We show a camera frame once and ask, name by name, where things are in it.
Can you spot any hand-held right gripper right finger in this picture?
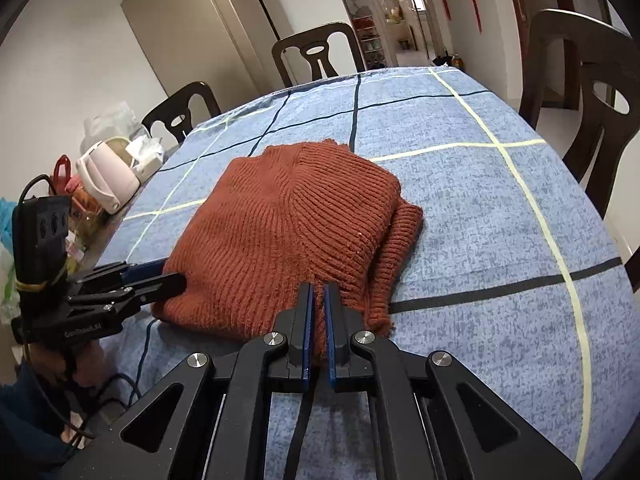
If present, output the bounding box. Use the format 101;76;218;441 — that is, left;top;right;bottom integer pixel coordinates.
322;282;583;480

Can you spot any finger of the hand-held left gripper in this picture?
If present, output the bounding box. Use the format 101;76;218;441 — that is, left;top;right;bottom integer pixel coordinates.
67;272;188;312
75;258;169;292

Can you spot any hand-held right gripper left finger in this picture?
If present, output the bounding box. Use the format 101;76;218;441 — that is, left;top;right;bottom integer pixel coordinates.
62;282;317;480

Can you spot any rust red knitted sweater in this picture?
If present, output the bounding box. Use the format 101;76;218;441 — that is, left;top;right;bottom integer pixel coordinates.
150;139;426;342

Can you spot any person's left forearm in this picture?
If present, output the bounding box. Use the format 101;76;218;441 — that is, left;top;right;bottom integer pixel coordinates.
0;360;96;463

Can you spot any person's left hand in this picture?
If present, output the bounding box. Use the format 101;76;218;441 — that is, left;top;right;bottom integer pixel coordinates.
27;337;108;388

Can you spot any clear glass jar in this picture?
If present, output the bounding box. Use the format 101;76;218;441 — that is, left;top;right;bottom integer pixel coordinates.
69;179;107;243

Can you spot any pink electric kettle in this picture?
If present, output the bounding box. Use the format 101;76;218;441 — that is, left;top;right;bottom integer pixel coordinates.
75;137;141;215

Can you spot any white tissue box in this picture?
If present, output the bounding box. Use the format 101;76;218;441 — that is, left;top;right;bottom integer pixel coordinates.
124;135;166;182

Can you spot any clear plastic bag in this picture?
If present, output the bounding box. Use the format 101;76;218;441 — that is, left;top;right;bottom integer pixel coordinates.
81;102;139;147

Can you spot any dark wooden chair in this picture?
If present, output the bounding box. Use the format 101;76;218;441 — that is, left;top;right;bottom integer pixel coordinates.
519;8;640;293
271;22;367;87
141;81;223;144

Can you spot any blue checked tablecloth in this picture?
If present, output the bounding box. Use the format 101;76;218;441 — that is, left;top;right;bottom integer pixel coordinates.
97;66;637;480

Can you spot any beige wardrobe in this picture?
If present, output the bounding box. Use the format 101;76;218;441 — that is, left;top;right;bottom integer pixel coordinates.
120;0;281;107

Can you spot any storage shelf rack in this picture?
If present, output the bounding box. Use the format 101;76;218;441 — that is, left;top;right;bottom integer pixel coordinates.
351;14;387;69

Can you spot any red scissors handle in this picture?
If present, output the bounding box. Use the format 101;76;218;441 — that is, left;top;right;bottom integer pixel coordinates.
52;154;74;197

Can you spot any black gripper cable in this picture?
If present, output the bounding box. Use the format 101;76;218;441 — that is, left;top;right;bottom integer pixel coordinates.
17;174;151;443

